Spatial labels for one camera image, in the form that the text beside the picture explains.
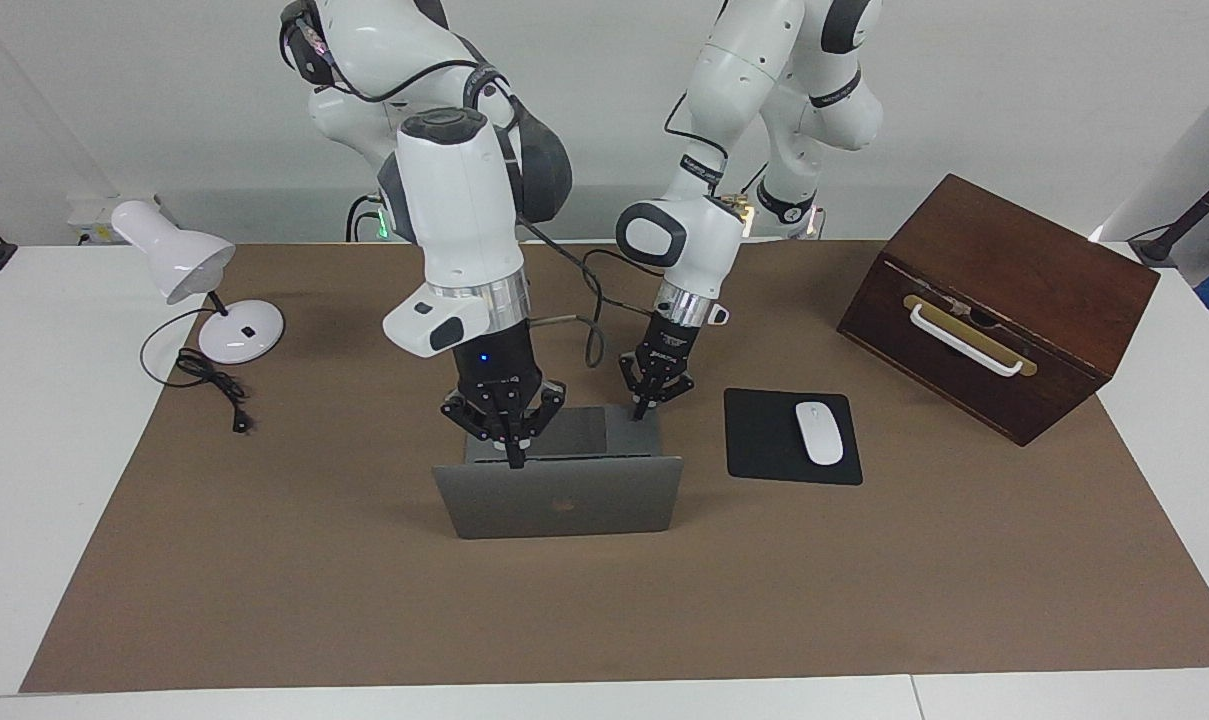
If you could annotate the white desk lamp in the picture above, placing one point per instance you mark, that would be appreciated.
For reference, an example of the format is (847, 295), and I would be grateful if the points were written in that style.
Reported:
(174, 255)

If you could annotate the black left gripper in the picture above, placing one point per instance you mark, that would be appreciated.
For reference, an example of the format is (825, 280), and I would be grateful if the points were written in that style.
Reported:
(669, 350)

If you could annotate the black mouse pad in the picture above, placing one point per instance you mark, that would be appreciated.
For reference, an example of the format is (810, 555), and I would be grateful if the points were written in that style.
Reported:
(759, 440)

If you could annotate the brown table mat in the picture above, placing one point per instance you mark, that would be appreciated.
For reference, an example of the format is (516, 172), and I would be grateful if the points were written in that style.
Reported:
(564, 620)

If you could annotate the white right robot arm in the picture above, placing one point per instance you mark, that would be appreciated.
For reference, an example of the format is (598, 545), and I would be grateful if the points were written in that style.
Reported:
(454, 200)

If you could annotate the black stand with pole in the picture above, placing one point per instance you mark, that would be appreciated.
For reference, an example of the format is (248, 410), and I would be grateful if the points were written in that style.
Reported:
(1189, 215)

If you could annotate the white computer mouse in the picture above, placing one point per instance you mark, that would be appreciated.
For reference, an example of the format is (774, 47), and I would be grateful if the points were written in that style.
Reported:
(819, 435)

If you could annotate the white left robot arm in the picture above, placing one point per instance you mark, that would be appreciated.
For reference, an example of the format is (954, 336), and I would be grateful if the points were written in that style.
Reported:
(744, 80)

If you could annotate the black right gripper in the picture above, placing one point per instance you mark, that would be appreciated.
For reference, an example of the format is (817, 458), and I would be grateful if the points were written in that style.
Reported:
(499, 375)

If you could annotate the grey laptop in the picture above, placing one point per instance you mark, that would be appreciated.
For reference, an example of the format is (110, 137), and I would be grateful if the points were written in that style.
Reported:
(564, 500)

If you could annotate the dark brown wooden box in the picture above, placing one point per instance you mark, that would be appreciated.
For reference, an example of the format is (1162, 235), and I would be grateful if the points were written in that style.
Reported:
(1024, 260)

